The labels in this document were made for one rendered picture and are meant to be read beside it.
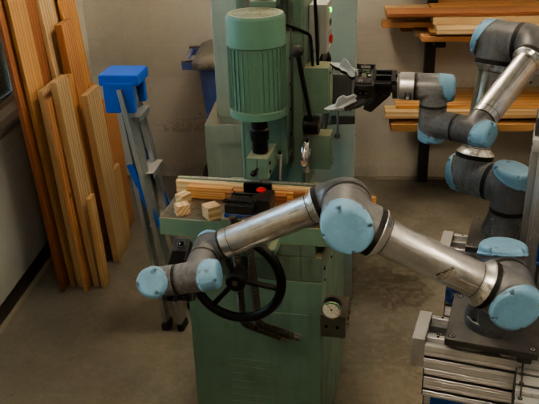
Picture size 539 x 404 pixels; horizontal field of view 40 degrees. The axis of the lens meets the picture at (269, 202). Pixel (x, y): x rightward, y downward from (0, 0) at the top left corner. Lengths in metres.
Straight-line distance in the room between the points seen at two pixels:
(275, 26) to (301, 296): 0.83
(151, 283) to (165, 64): 3.04
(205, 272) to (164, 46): 3.04
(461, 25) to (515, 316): 2.56
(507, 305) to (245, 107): 0.96
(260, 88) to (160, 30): 2.52
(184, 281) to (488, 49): 1.15
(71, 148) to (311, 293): 1.59
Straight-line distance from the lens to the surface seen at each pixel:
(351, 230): 1.60
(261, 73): 2.15
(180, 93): 4.71
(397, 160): 4.79
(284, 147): 2.39
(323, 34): 2.45
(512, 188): 2.29
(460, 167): 2.36
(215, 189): 2.40
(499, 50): 2.30
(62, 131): 3.46
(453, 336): 1.91
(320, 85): 2.39
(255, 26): 2.12
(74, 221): 3.60
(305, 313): 2.36
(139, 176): 3.05
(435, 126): 2.05
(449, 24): 4.09
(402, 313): 3.46
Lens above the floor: 1.91
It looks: 25 degrees down
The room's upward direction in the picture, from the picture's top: 2 degrees counter-clockwise
